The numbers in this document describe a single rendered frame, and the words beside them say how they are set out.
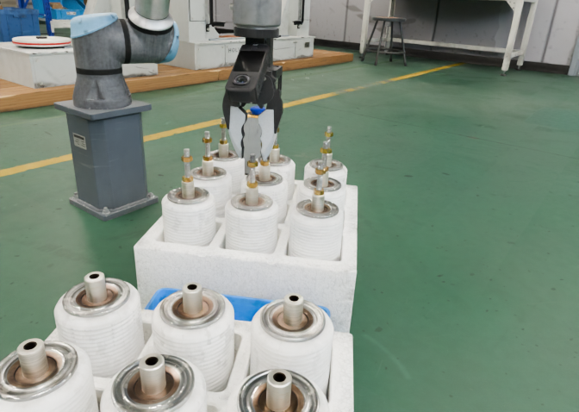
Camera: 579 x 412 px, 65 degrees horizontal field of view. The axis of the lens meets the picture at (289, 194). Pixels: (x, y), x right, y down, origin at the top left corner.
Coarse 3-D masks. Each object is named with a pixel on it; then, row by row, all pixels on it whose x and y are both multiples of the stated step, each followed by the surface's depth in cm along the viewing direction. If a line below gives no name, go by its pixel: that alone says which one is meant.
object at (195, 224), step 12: (168, 204) 80; (180, 204) 80; (192, 204) 80; (204, 204) 81; (168, 216) 81; (180, 216) 80; (192, 216) 80; (204, 216) 81; (168, 228) 82; (180, 228) 81; (192, 228) 81; (204, 228) 82; (168, 240) 83; (180, 240) 82; (192, 240) 82; (204, 240) 83
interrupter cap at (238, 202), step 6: (234, 198) 83; (240, 198) 83; (258, 198) 83; (264, 198) 83; (270, 198) 83; (234, 204) 80; (240, 204) 80; (246, 204) 81; (258, 204) 81; (264, 204) 81; (270, 204) 81; (246, 210) 79; (252, 210) 78; (258, 210) 79
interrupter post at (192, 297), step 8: (184, 288) 52; (192, 288) 53; (200, 288) 52; (184, 296) 52; (192, 296) 52; (200, 296) 52; (184, 304) 53; (192, 304) 52; (200, 304) 53; (192, 312) 53
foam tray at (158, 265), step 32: (352, 192) 107; (160, 224) 88; (224, 224) 89; (288, 224) 90; (352, 224) 92; (160, 256) 80; (192, 256) 79; (224, 256) 78; (256, 256) 79; (288, 256) 79; (352, 256) 80; (160, 288) 83; (224, 288) 81; (256, 288) 80; (288, 288) 79; (320, 288) 78; (352, 288) 77
